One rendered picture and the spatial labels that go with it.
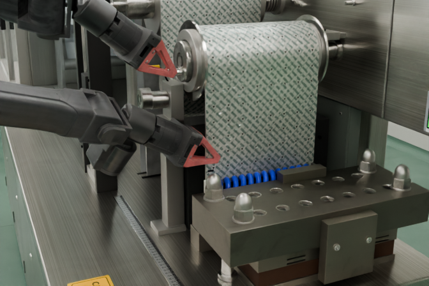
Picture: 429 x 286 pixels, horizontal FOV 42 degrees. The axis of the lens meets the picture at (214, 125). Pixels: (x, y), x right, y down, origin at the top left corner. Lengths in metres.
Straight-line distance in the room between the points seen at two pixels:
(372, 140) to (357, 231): 0.47
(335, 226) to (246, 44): 0.35
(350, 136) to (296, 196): 0.26
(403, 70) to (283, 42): 0.22
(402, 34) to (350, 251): 0.39
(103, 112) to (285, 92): 0.37
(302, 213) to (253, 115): 0.22
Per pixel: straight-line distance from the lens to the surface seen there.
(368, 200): 1.01
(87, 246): 1.13
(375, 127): 1.40
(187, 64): 1.00
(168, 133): 0.96
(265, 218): 0.92
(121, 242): 1.13
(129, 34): 0.95
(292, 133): 1.10
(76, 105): 0.86
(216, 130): 1.02
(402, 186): 1.06
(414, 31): 1.02
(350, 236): 0.97
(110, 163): 0.97
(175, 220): 1.15
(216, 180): 0.96
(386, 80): 1.08
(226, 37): 1.01
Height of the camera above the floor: 1.43
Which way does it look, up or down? 17 degrees down
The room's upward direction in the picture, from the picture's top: straight up
